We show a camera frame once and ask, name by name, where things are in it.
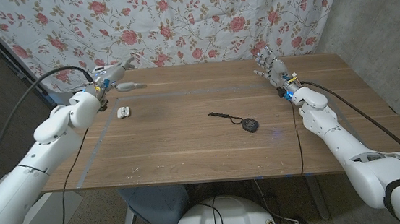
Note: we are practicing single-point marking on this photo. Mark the white table leg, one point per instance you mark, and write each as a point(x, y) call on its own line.
point(129, 219)

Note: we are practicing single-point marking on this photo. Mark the white power strip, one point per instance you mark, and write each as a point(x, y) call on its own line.
point(99, 68)

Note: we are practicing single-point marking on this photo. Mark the blue-grey chair under table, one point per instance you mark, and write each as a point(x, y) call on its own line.
point(157, 206)

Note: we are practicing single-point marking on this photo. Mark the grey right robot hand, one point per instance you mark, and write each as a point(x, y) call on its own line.
point(276, 69)

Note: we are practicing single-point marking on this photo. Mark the white AirPods case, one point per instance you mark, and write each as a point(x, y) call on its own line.
point(124, 112)

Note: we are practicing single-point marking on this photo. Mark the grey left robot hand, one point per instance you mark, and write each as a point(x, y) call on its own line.
point(110, 80)

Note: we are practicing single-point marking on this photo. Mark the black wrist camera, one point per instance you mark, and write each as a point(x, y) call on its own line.
point(104, 106)
point(281, 92)

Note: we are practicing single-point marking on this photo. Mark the white robot torso base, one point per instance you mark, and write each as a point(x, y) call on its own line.
point(231, 218)

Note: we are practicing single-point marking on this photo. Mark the floral backdrop cloth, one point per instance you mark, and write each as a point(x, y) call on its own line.
point(177, 19)

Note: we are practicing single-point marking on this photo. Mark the grey table leg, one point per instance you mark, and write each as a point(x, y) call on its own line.
point(318, 199)

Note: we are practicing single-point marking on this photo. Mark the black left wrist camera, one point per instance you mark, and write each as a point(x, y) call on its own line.
point(104, 106)

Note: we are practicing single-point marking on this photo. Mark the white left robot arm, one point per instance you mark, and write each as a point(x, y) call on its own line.
point(27, 170)

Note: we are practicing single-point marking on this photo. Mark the black door frame strip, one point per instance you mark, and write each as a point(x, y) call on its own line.
point(6, 52)

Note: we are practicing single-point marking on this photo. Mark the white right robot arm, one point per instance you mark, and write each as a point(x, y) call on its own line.
point(345, 150)

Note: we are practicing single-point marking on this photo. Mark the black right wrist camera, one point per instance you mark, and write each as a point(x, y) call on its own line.
point(281, 92)

